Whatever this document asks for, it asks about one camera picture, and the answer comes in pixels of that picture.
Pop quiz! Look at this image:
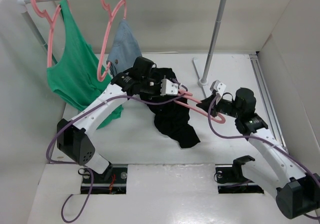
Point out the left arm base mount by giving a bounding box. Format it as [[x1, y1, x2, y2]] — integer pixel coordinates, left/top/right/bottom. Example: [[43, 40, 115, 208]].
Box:
[[78, 164, 128, 194]]

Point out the blue denim garment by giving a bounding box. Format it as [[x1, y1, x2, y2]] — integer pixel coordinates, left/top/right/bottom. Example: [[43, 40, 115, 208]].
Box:
[[107, 20, 142, 77]]

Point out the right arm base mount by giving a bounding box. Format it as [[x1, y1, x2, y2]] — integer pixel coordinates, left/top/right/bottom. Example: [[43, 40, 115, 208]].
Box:
[[214, 164, 265, 194]]

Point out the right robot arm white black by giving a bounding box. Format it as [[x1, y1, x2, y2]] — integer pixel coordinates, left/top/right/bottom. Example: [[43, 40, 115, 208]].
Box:
[[197, 88, 320, 219]]

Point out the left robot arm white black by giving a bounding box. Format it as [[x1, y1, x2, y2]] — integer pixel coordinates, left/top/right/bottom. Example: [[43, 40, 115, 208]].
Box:
[[56, 57, 161, 182]]

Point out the pink hanger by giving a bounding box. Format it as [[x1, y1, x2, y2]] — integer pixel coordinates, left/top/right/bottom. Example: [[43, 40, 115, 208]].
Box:
[[172, 88, 227, 125], [30, 0, 61, 68], [96, 0, 127, 82]]

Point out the black t shirt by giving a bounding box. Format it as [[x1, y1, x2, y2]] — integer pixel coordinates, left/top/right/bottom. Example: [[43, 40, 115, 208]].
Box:
[[129, 67, 202, 149]]

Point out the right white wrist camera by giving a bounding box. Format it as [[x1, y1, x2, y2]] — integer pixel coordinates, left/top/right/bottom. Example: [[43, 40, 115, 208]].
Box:
[[210, 80, 226, 104]]

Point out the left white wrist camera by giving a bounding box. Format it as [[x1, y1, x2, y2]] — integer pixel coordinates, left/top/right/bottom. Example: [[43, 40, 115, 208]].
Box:
[[160, 79, 179, 96]]

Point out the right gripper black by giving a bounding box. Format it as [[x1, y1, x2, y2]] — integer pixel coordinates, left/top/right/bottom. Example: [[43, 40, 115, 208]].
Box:
[[195, 93, 242, 118]]

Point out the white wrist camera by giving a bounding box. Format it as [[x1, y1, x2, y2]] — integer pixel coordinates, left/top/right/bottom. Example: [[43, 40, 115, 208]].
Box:
[[210, 80, 226, 104], [160, 79, 179, 96]]

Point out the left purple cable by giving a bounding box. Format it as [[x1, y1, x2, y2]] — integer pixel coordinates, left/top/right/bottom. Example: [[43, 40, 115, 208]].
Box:
[[45, 77, 189, 222]]

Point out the purple cable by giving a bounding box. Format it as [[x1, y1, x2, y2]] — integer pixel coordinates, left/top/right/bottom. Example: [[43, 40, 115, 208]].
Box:
[[45, 77, 189, 222], [207, 93, 320, 221]]

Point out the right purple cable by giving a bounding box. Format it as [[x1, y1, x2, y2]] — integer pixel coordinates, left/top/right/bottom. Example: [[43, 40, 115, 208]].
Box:
[[207, 93, 320, 221]]

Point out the green tank top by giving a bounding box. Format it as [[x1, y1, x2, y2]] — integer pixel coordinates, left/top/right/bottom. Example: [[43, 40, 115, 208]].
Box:
[[46, 0, 124, 130]]

